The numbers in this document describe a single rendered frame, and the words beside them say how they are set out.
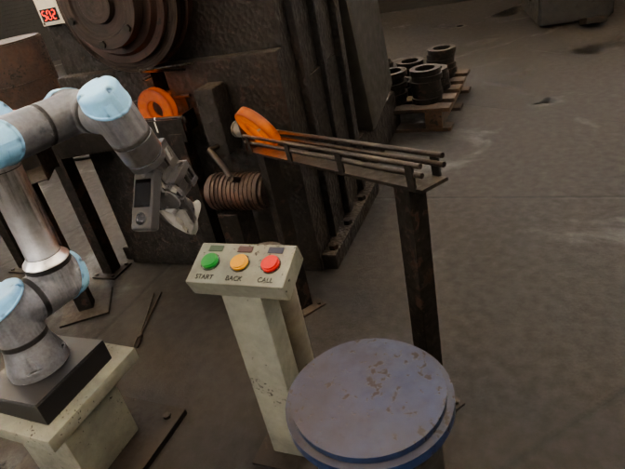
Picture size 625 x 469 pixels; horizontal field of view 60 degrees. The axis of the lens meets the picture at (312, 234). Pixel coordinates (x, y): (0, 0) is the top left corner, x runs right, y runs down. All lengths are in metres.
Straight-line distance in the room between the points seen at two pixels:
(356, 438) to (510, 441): 0.62
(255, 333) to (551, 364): 0.89
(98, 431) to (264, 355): 0.57
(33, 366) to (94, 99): 0.79
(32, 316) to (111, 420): 0.38
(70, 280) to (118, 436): 0.48
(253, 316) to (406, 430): 0.43
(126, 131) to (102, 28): 1.00
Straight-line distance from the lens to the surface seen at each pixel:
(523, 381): 1.66
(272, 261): 1.13
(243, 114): 1.61
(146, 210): 1.02
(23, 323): 1.48
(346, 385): 1.07
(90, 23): 1.97
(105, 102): 0.95
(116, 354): 1.59
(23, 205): 1.44
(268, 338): 1.24
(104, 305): 2.42
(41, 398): 1.46
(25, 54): 4.80
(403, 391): 1.05
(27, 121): 0.99
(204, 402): 1.77
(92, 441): 1.64
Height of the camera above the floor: 1.19
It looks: 29 degrees down
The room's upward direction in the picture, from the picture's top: 12 degrees counter-clockwise
